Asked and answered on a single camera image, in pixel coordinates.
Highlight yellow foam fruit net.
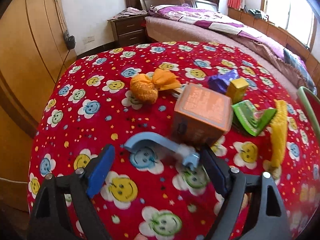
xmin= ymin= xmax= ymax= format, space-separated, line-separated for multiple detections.
xmin=270 ymin=100 xmax=288 ymax=168

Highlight light blue plastic hook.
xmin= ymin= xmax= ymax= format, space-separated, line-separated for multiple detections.
xmin=124 ymin=132 xmax=200 ymax=170

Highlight orange cardboard box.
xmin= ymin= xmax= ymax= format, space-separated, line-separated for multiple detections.
xmin=172 ymin=84 xmax=233 ymax=146

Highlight orange plastic bag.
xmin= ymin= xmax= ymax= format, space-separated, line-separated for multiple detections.
xmin=130 ymin=69 xmax=181 ymax=103

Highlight red basin green rim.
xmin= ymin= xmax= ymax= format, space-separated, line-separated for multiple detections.
xmin=297 ymin=86 xmax=320 ymax=142

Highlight small yellow box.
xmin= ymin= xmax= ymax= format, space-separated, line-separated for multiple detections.
xmin=226 ymin=77 xmax=249 ymax=104

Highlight purple crumpled wrapper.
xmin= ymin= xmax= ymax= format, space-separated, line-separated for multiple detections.
xmin=207 ymin=69 xmax=240 ymax=94

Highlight red smiley flower blanket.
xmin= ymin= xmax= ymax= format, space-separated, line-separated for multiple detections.
xmin=27 ymin=41 xmax=319 ymax=239

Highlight blue plaid blanket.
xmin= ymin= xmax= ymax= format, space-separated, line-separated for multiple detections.
xmin=283 ymin=48 xmax=317 ymax=95

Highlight wooden wardrobe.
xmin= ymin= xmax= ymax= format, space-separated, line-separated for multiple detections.
xmin=1 ymin=0 xmax=76 ymax=211

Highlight wooden window cabinet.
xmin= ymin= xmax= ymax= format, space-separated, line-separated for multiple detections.
xmin=228 ymin=8 xmax=319 ymax=88

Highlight black charger on wardrobe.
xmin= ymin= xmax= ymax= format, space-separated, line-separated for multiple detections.
xmin=63 ymin=31 xmax=76 ymax=50

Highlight clothes on window cabinet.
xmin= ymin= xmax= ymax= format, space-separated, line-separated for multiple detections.
xmin=248 ymin=9 xmax=268 ymax=22

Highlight dark wooden nightstand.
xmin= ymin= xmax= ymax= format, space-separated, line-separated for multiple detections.
xmin=108 ymin=14 xmax=148 ymax=47

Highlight purple patterned quilt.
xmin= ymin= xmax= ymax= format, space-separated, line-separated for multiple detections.
xmin=148 ymin=4 xmax=286 ymax=59

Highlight cloth on nightstand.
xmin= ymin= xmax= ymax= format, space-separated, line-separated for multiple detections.
xmin=108 ymin=7 xmax=147 ymax=21

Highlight dark wooden bed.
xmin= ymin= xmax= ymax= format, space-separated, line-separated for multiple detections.
xmin=125 ymin=0 xmax=306 ymax=87

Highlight wall power socket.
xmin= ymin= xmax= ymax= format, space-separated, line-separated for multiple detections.
xmin=83 ymin=36 xmax=95 ymax=44

